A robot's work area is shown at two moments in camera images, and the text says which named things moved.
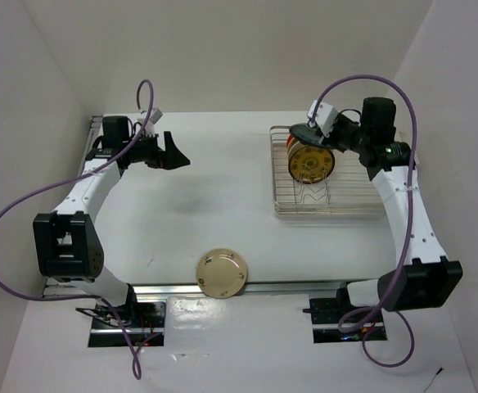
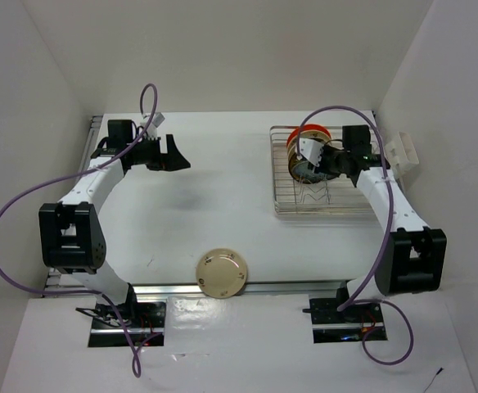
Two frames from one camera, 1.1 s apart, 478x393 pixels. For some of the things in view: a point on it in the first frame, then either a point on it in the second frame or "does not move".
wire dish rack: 349,191 does not move
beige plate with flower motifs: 221,273 does not move
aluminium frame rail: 52,289 does not move
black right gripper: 331,140 → 322,166
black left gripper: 170,159 does not move
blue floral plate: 308,135 → 305,171
